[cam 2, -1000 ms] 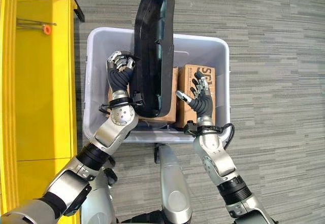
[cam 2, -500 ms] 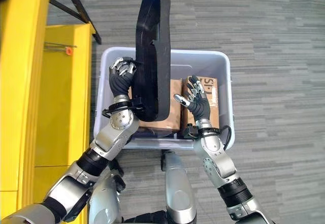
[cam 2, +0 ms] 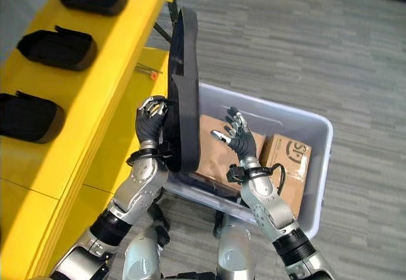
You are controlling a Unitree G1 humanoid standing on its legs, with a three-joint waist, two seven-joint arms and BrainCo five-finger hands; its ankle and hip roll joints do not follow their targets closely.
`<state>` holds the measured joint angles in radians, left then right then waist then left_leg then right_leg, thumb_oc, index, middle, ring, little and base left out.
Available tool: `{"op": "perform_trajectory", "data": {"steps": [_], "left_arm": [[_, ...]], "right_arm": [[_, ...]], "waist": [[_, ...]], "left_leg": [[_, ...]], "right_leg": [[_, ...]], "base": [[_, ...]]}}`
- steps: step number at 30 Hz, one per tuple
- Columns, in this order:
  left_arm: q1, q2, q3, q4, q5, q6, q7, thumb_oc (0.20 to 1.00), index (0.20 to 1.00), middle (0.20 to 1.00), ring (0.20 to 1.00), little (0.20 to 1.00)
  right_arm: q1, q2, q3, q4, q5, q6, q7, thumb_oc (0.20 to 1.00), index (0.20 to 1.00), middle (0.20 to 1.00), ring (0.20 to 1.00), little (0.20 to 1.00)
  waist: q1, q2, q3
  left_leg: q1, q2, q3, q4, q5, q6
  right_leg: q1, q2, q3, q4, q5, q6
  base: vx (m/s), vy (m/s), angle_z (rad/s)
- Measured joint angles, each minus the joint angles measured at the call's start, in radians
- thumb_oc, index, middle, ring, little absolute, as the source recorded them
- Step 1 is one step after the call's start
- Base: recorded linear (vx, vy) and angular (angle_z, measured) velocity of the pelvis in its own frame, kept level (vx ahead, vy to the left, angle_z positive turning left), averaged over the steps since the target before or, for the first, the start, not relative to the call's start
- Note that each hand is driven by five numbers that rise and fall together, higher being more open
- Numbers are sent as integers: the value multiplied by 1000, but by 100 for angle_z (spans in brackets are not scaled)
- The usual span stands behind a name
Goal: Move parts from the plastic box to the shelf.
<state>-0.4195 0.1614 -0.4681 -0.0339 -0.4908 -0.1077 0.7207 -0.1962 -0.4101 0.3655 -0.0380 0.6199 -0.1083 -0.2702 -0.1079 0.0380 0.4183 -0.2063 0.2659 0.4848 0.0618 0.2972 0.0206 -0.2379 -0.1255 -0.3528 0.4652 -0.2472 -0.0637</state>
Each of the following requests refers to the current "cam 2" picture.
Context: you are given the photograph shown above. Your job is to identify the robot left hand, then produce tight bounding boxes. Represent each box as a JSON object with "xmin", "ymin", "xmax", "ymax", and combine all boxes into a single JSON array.
[{"xmin": 135, "ymin": 95, "xmax": 169, "ymax": 143}]

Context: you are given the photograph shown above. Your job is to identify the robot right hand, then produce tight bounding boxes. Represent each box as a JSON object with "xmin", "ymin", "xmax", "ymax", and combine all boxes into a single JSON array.
[{"xmin": 211, "ymin": 106, "xmax": 258, "ymax": 162}]

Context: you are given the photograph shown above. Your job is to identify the plain brown cardboard box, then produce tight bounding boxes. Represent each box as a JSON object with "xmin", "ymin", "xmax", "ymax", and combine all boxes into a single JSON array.
[{"xmin": 190, "ymin": 114, "xmax": 267, "ymax": 195}]

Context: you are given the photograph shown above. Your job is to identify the printed brown cardboard box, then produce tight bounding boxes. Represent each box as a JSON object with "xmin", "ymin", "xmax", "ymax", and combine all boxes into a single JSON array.
[{"xmin": 259, "ymin": 133, "xmax": 313, "ymax": 220}]

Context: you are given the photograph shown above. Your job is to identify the translucent grey plastic box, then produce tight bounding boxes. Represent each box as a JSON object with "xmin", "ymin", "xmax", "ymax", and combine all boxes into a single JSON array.
[{"xmin": 163, "ymin": 82, "xmax": 334, "ymax": 241}]

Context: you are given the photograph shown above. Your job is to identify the yellow metal shelf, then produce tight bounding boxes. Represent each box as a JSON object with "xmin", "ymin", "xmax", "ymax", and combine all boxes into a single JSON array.
[{"xmin": 0, "ymin": 0, "xmax": 175, "ymax": 280}]

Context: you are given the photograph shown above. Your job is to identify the black shelf brace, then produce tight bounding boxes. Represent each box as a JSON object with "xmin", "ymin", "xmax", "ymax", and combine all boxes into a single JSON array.
[{"xmin": 153, "ymin": 0, "xmax": 178, "ymax": 51}]

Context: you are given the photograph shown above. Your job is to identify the orange-tipped small tool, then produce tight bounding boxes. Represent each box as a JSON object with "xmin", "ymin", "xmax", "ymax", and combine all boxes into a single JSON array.
[{"xmin": 135, "ymin": 64, "xmax": 163, "ymax": 80}]

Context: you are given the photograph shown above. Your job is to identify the silver robot right leg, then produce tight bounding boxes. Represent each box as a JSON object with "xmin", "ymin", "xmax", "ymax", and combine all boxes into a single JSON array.
[{"xmin": 216, "ymin": 213, "xmax": 256, "ymax": 280}]

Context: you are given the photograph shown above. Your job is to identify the silver robot leg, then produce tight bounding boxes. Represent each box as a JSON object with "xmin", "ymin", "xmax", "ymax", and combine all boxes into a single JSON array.
[
  {"xmin": 216, "ymin": 213, "xmax": 256, "ymax": 280},
  {"xmin": 122, "ymin": 225, "xmax": 163, "ymax": 280}
]

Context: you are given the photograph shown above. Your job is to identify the silver robot left leg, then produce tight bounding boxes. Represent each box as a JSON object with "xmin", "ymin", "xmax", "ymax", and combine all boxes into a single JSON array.
[{"xmin": 122, "ymin": 225, "xmax": 163, "ymax": 280}]

